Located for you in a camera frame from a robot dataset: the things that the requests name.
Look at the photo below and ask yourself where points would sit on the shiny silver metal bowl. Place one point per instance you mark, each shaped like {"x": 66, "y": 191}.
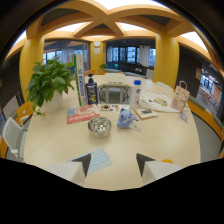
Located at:
{"x": 99, "y": 126}

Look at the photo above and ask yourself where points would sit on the green potted plant white pot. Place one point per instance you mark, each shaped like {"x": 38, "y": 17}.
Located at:
{"x": 48, "y": 83}

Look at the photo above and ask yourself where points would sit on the white mesh office chair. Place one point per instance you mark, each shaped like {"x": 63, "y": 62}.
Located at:
{"x": 12, "y": 136}

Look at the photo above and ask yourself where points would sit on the pink paper gift bag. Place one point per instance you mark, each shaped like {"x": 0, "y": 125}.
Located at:
{"x": 180, "y": 97}

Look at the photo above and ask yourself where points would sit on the small colourful card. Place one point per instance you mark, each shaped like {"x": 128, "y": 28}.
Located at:
{"x": 183, "y": 117}

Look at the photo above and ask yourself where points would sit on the white bottle blue cap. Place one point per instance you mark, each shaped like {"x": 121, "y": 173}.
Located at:
{"x": 135, "y": 94}

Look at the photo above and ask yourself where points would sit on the tall white green box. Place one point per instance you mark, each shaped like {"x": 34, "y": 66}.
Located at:
{"x": 80, "y": 80}

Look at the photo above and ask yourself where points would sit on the blue plush toy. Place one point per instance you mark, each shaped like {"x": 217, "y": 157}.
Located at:
{"x": 125, "y": 118}

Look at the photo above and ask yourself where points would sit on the orange chair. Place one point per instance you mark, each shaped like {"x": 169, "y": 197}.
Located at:
{"x": 23, "y": 112}

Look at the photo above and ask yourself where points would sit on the red printed booklet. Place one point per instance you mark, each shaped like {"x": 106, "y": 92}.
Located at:
{"x": 82, "y": 114}

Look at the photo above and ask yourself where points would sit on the round wall clock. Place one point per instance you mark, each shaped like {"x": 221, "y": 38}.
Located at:
{"x": 97, "y": 43}

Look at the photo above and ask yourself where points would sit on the dark blue pump bottle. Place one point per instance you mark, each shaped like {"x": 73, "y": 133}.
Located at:
{"x": 91, "y": 90}

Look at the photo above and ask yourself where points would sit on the orange fruit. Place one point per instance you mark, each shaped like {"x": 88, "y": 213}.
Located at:
{"x": 167, "y": 161}

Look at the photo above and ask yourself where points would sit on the light blue paper sheet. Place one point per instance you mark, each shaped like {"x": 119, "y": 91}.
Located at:
{"x": 99, "y": 160}

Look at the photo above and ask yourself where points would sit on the small printed card strip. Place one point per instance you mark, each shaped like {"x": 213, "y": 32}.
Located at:
{"x": 113, "y": 107}

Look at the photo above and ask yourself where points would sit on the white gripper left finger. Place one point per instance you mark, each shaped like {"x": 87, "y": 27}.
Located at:
{"x": 74, "y": 170}

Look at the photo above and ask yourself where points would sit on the framed picture book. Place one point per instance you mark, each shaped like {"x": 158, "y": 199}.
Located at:
{"x": 145, "y": 113}

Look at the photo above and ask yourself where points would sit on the white printed tote bag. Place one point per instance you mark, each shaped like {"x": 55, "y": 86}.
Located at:
{"x": 159, "y": 101}

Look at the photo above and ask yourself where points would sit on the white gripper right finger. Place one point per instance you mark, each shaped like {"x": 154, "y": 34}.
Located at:
{"x": 154, "y": 168}

